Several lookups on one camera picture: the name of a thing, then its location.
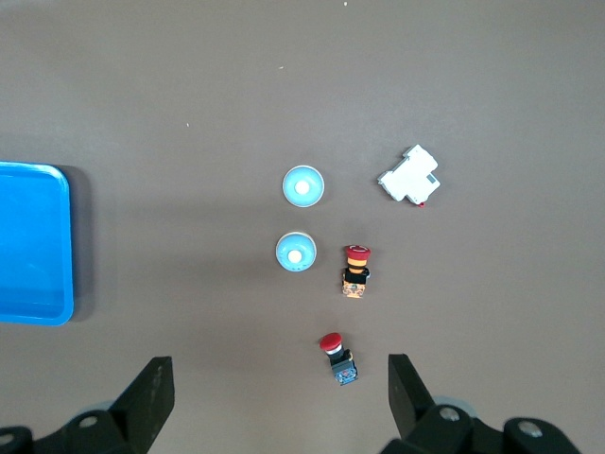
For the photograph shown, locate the light blue round bell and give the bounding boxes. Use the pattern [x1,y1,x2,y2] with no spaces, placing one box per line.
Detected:
[281,164,326,210]
[274,231,318,273]

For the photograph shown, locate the brown table mat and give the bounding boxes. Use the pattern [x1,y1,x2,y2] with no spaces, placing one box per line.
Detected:
[0,0,605,454]

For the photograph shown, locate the blue plastic tray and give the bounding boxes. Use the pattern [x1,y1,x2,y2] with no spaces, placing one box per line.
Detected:
[0,160,76,327]

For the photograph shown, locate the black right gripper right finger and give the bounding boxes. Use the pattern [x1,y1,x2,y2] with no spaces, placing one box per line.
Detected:
[380,353,583,454]

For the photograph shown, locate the red push button black body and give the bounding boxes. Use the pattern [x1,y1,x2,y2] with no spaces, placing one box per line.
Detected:
[318,331,360,388]

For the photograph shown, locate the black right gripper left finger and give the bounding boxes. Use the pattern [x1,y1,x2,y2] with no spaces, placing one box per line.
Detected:
[0,356,177,454]

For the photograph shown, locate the white circuit breaker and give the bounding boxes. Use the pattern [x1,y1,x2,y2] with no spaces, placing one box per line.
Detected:
[376,143,443,210]

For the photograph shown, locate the red emergency button orange body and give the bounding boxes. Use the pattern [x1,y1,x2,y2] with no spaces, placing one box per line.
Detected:
[340,243,373,301]

